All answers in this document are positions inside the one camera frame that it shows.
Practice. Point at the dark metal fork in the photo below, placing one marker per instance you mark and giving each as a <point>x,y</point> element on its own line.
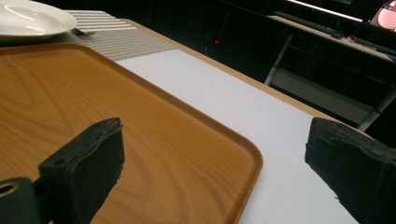
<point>82,32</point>

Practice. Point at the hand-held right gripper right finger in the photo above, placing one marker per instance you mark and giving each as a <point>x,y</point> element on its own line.
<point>355,165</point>

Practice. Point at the wood-grain plastic tray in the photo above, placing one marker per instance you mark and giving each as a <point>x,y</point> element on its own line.
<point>93,102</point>

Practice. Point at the white metal-frame desk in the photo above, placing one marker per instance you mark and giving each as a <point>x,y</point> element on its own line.
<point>327,77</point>

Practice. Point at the grey striped placemat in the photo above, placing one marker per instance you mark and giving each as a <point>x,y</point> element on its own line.
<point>115,34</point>

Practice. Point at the black computer keyboard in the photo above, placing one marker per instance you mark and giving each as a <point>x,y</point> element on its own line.
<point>306,23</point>

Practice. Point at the computer monitor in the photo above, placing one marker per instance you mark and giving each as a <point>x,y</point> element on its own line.
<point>384,14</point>

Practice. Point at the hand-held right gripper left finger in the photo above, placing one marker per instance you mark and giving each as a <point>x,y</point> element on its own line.
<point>84,168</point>

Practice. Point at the white table cover sheet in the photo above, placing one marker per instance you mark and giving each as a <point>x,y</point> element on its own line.
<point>243,124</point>

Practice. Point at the white ceramic plate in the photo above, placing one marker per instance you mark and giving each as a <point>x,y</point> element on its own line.
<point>29,18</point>

